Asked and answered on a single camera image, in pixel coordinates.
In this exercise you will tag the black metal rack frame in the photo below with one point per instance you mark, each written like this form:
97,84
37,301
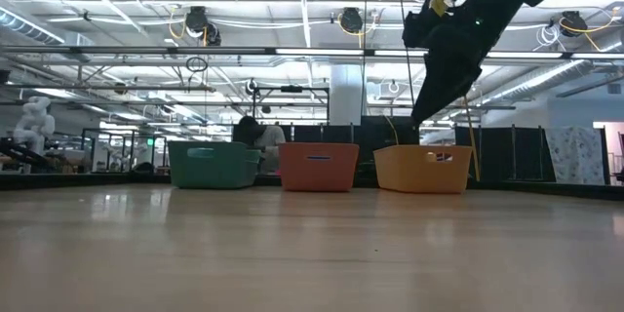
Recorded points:
292,89

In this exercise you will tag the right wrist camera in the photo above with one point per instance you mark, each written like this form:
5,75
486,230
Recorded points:
415,31

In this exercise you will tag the teal plastic bin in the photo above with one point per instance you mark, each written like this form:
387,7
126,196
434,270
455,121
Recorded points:
214,170

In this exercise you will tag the black aluminium table frame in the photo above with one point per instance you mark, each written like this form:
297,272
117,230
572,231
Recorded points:
97,181

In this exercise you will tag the orange plastic bin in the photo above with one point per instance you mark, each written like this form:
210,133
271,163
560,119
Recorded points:
317,175

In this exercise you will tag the yellow plastic bin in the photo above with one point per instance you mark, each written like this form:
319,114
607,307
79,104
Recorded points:
419,173

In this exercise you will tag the silver ventilation duct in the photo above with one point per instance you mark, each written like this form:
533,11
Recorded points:
536,79

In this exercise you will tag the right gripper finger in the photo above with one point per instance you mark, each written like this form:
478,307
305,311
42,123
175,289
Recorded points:
443,88

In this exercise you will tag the black partition panels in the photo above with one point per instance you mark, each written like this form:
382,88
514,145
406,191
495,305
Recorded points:
336,134
502,153

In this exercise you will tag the white patterned cloth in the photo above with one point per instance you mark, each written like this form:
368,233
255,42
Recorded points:
575,153

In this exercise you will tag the yellow tag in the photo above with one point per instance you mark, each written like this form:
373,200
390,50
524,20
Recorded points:
439,5

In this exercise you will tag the person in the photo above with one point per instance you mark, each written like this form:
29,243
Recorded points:
270,136

